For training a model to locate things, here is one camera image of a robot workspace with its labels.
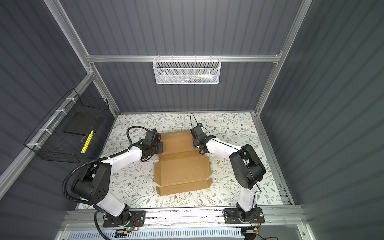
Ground brown cardboard box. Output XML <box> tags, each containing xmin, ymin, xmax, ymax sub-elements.
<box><xmin>154</xmin><ymin>131</ymin><xmax>212</xmax><ymax>196</ymax></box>

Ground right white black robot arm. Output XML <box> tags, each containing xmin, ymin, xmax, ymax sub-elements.
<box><xmin>190</xmin><ymin>123</ymin><xmax>266</xmax><ymax>223</ymax></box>

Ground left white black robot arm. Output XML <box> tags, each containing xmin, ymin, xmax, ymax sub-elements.
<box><xmin>71</xmin><ymin>126</ymin><xmax>163</xmax><ymax>217</ymax></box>

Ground markers in white basket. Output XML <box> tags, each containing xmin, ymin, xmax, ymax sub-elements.
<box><xmin>178</xmin><ymin>74</ymin><xmax>219</xmax><ymax>84</ymax></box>

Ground yellow green striped tool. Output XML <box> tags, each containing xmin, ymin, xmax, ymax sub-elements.
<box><xmin>81</xmin><ymin>130</ymin><xmax>94</xmax><ymax>154</ymax></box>

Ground black foam pad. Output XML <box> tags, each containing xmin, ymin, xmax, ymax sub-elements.
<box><xmin>63</xmin><ymin>113</ymin><xmax>104</xmax><ymax>136</ymax></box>

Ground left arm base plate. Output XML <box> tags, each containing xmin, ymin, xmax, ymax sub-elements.
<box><xmin>103</xmin><ymin>210</ymin><xmax>146</xmax><ymax>229</ymax></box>

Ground white wire mesh basket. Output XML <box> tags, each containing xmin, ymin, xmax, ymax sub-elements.
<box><xmin>153</xmin><ymin>58</ymin><xmax>222</xmax><ymax>85</ymax></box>

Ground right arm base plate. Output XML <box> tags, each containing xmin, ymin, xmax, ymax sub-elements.
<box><xmin>222</xmin><ymin>208</ymin><xmax>265</xmax><ymax>224</ymax></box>

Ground left black corrugated cable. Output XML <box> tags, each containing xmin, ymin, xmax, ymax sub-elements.
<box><xmin>61</xmin><ymin>125</ymin><xmax>151</xmax><ymax>240</ymax></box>

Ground black wire basket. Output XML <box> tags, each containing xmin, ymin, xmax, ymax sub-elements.
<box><xmin>24</xmin><ymin>89</ymin><xmax>113</xmax><ymax>164</ymax></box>

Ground white perforated cable tray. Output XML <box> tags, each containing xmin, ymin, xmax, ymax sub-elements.
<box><xmin>67</xmin><ymin>227</ymin><xmax>245</xmax><ymax>240</ymax></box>

